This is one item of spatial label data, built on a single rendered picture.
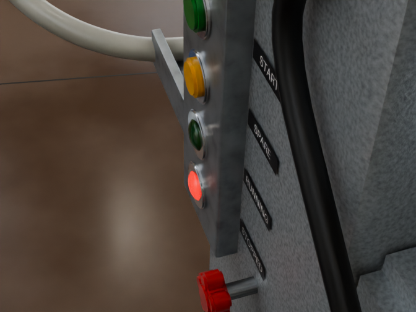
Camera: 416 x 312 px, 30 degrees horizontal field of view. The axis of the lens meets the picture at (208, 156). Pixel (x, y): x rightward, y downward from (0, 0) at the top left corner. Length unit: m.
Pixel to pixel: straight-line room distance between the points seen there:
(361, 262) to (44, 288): 1.71
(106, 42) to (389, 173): 0.65
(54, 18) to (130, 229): 1.26
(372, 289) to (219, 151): 0.15
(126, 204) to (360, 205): 1.88
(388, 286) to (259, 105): 0.13
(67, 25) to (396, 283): 0.66
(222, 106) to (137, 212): 1.74
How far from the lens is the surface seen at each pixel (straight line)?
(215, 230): 0.55
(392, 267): 0.39
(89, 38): 0.96
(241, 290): 0.54
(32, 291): 2.07
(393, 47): 0.30
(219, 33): 0.44
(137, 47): 0.95
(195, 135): 0.52
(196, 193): 0.56
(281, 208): 0.45
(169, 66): 0.90
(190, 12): 0.46
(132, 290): 2.04
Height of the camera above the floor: 1.67
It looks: 45 degrees down
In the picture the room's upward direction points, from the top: 2 degrees clockwise
